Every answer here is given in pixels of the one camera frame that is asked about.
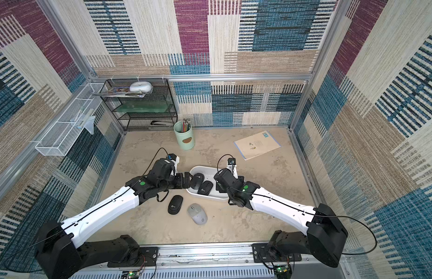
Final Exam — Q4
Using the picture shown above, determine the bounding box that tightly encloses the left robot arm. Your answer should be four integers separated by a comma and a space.
35, 153, 189, 279

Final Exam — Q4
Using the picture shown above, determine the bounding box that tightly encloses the black computer mouse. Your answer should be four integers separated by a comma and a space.
168, 195, 183, 215
190, 173, 205, 190
197, 180, 214, 196

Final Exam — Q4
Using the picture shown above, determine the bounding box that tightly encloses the beige notebook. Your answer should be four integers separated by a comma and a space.
234, 131, 281, 160

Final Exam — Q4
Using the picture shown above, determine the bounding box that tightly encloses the green pen holder cup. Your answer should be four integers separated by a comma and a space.
173, 119, 195, 151

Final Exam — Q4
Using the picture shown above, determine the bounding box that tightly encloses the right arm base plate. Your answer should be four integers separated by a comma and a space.
251, 242, 302, 263

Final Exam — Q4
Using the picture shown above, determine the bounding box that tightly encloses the white wire wall basket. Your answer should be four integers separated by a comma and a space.
35, 83, 103, 156

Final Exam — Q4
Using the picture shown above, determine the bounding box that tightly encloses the black stapler on bottom shelf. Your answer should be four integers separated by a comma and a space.
150, 120, 174, 127

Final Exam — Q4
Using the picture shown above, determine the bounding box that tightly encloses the magazine on top shelf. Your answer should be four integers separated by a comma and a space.
92, 87, 153, 98

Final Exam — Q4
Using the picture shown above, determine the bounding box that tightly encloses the grey computer mouse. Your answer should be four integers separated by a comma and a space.
187, 203, 208, 226

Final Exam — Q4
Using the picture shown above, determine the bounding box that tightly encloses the green pad on shelf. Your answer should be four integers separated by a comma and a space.
113, 101, 169, 113

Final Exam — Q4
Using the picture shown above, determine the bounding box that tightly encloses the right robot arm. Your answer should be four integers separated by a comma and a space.
214, 169, 348, 267

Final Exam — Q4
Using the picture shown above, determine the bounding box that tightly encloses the white round device on shelf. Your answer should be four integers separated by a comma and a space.
129, 81, 153, 94

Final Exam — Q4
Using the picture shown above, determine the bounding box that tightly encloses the black wire shelf rack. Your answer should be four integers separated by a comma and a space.
96, 78, 178, 132

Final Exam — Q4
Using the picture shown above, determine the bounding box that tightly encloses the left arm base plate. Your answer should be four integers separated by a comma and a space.
107, 246, 158, 268

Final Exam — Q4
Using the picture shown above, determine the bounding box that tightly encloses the white storage box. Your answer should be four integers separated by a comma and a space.
187, 166, 229, 202

